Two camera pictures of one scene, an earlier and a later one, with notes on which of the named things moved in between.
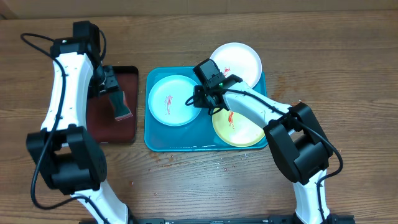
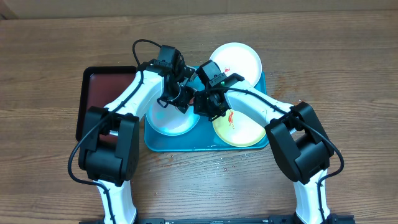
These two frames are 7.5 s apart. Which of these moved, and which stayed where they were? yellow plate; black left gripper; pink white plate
Moved: black left gripper
Stayed: pink white plate; yellow plate
